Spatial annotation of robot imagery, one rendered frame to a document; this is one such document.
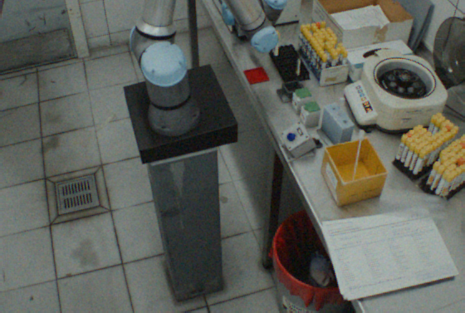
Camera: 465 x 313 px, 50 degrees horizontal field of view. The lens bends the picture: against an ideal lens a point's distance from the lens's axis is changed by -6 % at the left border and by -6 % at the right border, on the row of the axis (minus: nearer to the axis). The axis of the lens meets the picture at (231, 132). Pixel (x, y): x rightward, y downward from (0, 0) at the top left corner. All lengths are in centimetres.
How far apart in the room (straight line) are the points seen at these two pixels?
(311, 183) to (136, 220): 120
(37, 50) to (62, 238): 134
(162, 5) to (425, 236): 92
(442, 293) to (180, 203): 84
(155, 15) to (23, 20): 190
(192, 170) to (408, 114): 66
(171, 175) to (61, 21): 189
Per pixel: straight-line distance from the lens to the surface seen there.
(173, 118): 147
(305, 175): 149
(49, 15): 326
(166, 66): 138
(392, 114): 160
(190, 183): 163
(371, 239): 138
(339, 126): 151
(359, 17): 202
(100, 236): 248
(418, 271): 136
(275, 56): 184
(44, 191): 272
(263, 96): 171
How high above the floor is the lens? 202
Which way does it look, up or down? 46 degrees down
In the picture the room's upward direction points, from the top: 1 degrees counter-clockwise
